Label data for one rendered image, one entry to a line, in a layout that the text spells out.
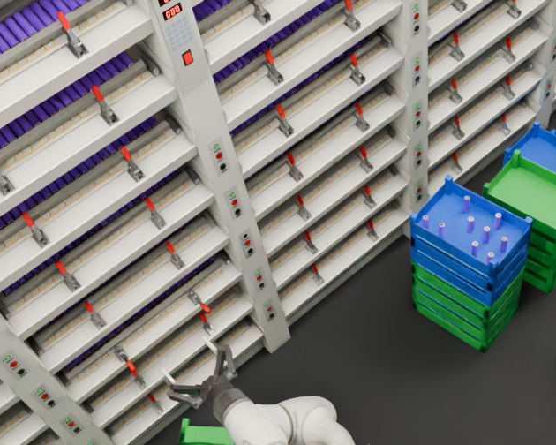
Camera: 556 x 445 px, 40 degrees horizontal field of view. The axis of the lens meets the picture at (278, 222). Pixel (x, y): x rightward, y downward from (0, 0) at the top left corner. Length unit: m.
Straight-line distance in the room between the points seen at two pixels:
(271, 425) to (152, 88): 0.81
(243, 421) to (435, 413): 0.97
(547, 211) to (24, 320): 1.68
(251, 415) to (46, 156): 0.75
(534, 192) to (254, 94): 1.16
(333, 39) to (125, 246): 0.76
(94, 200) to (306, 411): 0.71
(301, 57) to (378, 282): 1.14
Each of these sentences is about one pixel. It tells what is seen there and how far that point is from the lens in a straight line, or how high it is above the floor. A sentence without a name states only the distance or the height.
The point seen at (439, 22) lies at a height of 0.93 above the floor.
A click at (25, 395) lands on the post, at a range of 2.16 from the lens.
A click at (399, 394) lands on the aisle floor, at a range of 2.69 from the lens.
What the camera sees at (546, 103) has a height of 0.17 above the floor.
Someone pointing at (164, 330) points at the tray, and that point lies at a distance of 2.30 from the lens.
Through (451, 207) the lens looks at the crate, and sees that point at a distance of 2.48.
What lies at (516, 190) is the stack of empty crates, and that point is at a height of 0.32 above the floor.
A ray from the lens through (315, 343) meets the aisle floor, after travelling 2.79.
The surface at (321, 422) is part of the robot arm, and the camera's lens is 1.89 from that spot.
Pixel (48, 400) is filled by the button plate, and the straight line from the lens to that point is 2.22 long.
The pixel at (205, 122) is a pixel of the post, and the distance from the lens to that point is 1.87.
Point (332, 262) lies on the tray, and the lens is 2.77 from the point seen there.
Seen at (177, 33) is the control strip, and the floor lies 1.44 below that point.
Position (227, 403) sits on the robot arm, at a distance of 1.90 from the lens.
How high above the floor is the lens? 2.46
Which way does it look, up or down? 52 degrees down
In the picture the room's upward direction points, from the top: 15 degrees counter-clockwise
